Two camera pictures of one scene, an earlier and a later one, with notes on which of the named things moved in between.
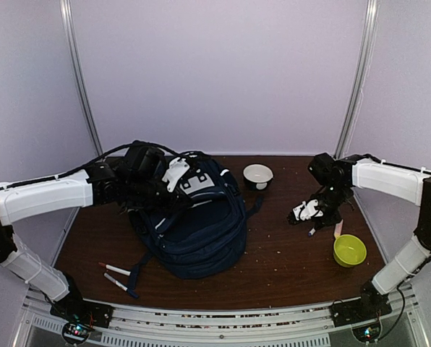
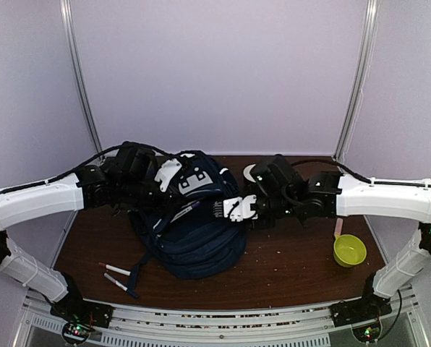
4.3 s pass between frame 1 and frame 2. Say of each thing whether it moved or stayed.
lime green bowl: stayed
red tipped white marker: stayed
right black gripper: moved
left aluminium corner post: stayed
